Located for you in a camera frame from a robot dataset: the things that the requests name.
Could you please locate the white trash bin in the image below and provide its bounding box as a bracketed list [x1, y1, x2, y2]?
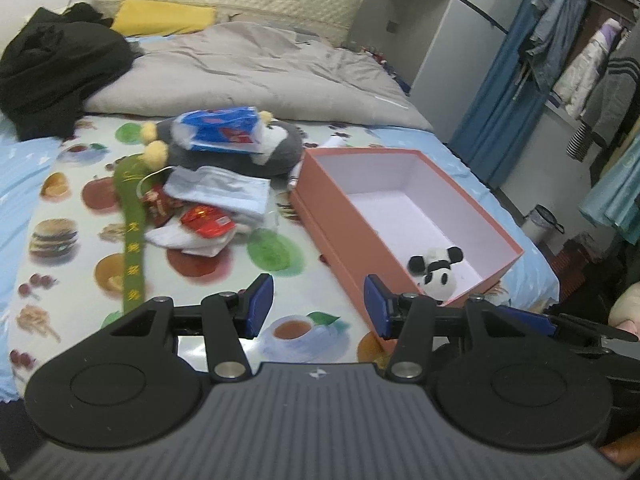
[521, 204, 565, 245]

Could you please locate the red snack packet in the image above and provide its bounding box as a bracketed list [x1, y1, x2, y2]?
[180, 205, 236, 238]

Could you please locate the grey wardrobe cabinet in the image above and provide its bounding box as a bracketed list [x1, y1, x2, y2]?
[348, 0, 506, 143]

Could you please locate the grey duvet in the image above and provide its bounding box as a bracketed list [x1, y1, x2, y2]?
[84, 22, 431, 130]

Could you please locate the light blue face mask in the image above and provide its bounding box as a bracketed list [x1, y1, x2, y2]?
[137, 166, 270, 221]

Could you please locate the denim jacket hanging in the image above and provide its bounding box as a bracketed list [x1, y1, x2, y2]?
[515, 0, 584, 93]

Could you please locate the fruit print mat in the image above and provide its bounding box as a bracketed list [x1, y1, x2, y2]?
[3, 117, 522, 390]

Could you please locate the grey striped sweater hanging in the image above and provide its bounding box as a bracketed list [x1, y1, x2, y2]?
[566, 24, 639, 162]

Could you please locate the small panda plush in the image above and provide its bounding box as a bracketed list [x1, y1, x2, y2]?
[407, 246, 464, 304]

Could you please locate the teal garment hanging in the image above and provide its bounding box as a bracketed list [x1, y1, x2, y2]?
[579, 138, 639, 245]

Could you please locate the blue curtain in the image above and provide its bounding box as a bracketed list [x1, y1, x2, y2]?
[447, 0, 599, 191]

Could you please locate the grey white penguin plush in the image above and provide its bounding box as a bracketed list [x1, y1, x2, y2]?
[141, 110, 306, 179]

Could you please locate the blue tissue pack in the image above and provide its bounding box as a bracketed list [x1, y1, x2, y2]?
[170, 106, 265, 154]

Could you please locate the green embroidered plush stick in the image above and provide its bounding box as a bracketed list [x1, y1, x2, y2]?
[113, 154, 160, 314]

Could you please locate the yellow pillow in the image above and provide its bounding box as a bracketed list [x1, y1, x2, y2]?
[111, 0, 217, 37]

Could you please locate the dark red candy wrapper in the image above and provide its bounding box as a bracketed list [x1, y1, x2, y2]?
[141, 184, 183, 228]

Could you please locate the black clothing pile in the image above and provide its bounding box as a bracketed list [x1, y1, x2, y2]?
[1, 2, 136, 141]

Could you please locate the white lilac jacket hanging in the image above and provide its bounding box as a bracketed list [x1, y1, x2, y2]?
[552, 18, 623, 119]

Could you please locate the salmon pink cardboard box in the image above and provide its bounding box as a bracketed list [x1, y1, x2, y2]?
[290, 146, 525, 354]

